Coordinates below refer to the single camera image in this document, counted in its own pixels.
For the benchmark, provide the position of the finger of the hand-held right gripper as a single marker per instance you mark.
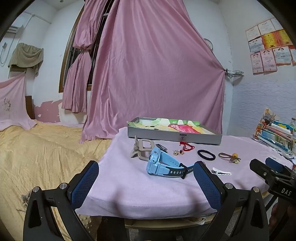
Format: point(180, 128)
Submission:
point(274, 164)
point(260, 167)

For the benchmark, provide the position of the light blue wrist watch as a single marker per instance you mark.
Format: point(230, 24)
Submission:
point(157, 163)

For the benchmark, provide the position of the round wall clock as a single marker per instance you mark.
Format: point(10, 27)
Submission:
point(209, 44)

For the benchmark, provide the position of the group of wall certificates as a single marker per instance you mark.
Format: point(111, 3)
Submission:
point(268, 46)

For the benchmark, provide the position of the brown window frame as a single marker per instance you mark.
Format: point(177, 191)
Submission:
point(67, 53)

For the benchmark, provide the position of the glass bottle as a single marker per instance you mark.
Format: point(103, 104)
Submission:
point(293, 126)

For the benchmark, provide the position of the yellow blanket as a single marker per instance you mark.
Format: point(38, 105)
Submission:
point(46, 150)

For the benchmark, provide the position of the grey cardboard tray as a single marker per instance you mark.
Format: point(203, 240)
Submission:
point(173, 138)

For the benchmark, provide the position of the white air conditioner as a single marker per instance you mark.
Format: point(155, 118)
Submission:
point(13, 29)

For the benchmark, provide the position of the dark wooden headboard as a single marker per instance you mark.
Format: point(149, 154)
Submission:
point(29, 106)

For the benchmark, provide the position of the tied pink curtain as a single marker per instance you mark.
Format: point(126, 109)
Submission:
point(77, 88)

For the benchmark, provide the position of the beige hanging cloth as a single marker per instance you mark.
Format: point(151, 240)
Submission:
point(25, 55)

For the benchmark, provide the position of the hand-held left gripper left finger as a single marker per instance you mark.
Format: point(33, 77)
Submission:
point(83, 185)

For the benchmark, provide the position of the beige hair claw clip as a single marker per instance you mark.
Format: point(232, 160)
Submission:
point(134, 151)

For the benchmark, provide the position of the wooden table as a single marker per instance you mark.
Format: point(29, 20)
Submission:
point(161, 223)

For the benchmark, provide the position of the large pink curtain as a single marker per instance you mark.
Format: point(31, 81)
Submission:
point(150, 69)

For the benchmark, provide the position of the small grey rag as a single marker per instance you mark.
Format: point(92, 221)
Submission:
point(25, 200)

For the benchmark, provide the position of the stack of books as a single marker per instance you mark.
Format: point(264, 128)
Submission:
point(275, 134)

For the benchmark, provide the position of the black and white hair clip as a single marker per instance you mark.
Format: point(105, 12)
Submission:
point(161, 147)

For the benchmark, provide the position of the pink embroidered cloth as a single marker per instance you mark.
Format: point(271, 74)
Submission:
point(13, 104)

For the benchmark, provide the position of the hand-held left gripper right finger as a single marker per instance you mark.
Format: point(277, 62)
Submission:
point(207, 185)

